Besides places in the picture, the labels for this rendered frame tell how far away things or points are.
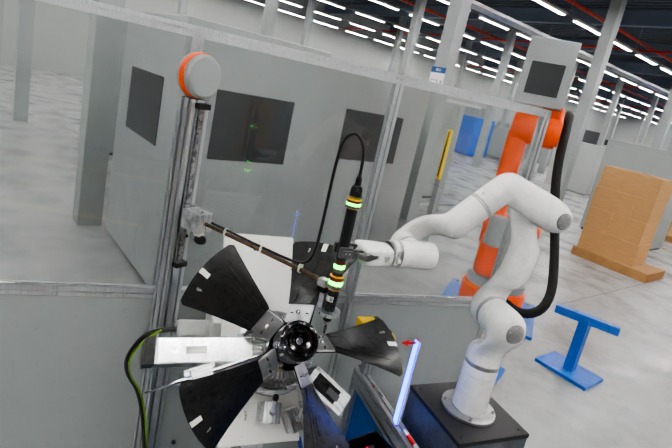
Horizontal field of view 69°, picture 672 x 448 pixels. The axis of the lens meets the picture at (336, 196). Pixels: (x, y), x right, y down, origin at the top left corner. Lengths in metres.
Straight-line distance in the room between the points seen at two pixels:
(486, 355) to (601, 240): 7.61
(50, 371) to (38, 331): 0.19
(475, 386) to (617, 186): 7.63
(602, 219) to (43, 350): 8.38
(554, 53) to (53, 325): 4.48
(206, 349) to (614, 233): 8.24
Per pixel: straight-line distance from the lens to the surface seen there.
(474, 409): 1.89
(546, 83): 5.11
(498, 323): 1.70
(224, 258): 1.49
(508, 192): 1.59
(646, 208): 9.10
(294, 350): 1.47
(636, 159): 11.85
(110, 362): 2.33
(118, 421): 2.51
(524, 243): 1.71
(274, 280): 1.80
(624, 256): 9.21
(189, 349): 1.57
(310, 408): 1.51
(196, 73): 1.78
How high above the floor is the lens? 1.95
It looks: 13 degrees down
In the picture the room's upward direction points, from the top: 12 degrees clockwise
